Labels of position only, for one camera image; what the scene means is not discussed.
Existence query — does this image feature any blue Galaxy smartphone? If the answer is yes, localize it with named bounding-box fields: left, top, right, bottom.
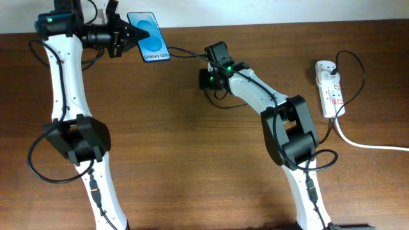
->
left=127, top=12, right=171, bottom=63

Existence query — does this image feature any white power strip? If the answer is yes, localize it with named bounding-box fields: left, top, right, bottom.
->
left=315, top=61, right=345, bottom=118

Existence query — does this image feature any black USB charging cable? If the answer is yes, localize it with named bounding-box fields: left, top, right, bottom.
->
left=204, top=50, right=366, bottom=145

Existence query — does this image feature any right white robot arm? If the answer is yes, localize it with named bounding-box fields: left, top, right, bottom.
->
left=199, top=42, right=335, bottom=229

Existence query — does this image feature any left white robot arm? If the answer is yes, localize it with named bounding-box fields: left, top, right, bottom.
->
left=27, top=1, right=150, bottom=229

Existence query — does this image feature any white USB charger adapter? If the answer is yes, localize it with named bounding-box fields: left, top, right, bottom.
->
left=319, top=71, right=340, bottom=85

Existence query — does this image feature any white power strip cord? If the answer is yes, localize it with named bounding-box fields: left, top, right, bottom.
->
left=332, top=117, right=409, bottom=152

